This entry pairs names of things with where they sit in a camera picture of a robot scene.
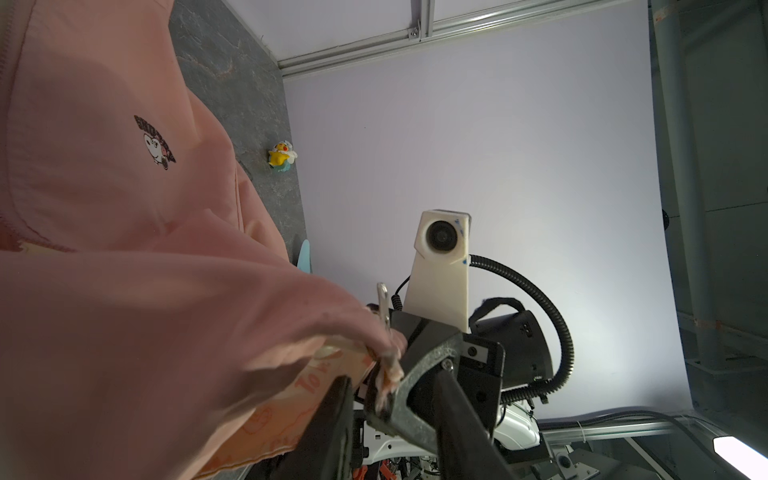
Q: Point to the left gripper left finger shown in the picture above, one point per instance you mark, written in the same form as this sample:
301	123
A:
325	448

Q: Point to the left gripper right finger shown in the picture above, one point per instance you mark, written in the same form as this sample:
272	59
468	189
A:
464	449

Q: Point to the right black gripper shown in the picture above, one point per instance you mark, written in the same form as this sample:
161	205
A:
407	411

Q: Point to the pink Snoopy zip jacket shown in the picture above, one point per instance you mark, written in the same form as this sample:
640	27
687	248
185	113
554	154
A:
153	325

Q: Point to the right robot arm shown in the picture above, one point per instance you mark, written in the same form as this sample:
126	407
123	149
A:
528	375

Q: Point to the teal silicone spatula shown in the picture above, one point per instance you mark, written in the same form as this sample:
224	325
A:
303	261

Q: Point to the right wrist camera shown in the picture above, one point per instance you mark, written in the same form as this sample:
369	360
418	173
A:
438	287

